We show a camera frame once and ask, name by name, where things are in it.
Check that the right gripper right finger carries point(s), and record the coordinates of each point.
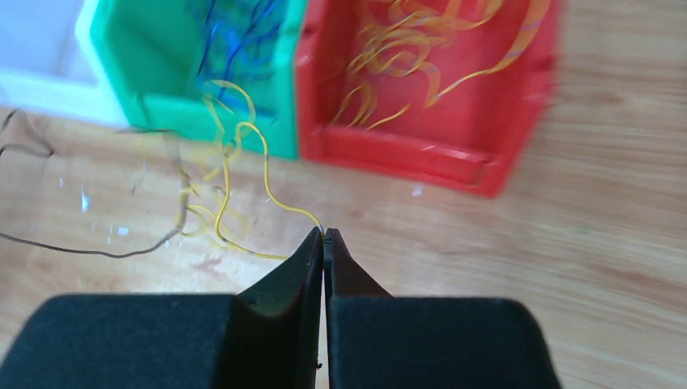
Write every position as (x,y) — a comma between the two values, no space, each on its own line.
(377,340)

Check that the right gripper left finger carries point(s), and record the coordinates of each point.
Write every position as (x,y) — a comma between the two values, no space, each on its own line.
(263,337)

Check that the green plastic bin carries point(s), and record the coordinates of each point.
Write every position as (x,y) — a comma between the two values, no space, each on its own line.
(195,67)

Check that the white plastic bin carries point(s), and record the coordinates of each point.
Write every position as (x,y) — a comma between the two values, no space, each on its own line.
(49,64)

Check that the red plastic bin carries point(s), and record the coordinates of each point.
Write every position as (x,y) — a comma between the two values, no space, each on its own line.
(443,92)

